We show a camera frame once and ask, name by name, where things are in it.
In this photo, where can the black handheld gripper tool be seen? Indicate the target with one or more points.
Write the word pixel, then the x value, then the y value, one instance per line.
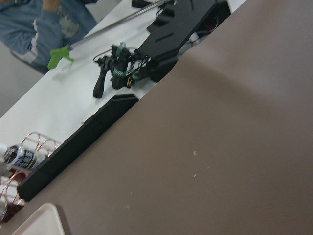
pixel 127 66

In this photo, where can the long black bar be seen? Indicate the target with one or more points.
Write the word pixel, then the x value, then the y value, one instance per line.
pixel 75 145

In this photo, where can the small labelled bottle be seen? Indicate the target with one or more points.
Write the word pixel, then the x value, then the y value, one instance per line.
pixel 20 158

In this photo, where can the beige plastic tray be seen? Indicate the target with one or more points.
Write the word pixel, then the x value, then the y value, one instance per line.
pixel 46 220

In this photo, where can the seated person in denim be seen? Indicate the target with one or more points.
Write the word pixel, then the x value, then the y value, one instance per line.
pixel 31 29

